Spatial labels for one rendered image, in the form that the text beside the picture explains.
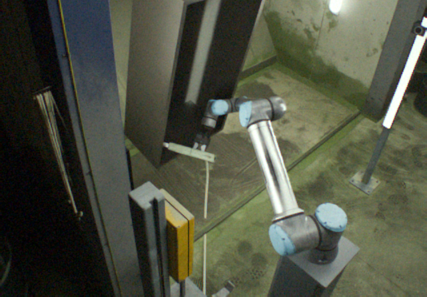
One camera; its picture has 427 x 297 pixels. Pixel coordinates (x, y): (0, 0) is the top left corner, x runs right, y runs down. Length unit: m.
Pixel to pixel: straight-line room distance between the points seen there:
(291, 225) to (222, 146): 1.69
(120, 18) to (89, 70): 2.25
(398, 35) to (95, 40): 2.89
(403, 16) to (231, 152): 1.81
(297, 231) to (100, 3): 1.20
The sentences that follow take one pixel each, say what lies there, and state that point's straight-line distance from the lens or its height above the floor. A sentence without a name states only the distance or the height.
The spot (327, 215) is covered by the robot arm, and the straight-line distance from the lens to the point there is 1.85.
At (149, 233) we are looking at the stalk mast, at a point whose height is 1.55.
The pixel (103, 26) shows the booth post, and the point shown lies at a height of 1.79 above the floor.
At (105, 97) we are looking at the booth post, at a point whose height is 1.55.
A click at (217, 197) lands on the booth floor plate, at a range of 2.97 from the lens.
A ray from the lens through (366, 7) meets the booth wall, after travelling 3.74.
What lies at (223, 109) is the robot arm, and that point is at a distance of 2.45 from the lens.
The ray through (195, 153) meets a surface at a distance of 2.51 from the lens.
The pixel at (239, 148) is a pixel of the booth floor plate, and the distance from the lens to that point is 3.35.
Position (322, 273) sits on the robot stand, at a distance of 2.00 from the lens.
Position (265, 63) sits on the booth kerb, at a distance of 4.36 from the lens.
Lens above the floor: 2.29
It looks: 40 degrees down
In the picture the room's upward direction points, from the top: 4 degrees clockwise
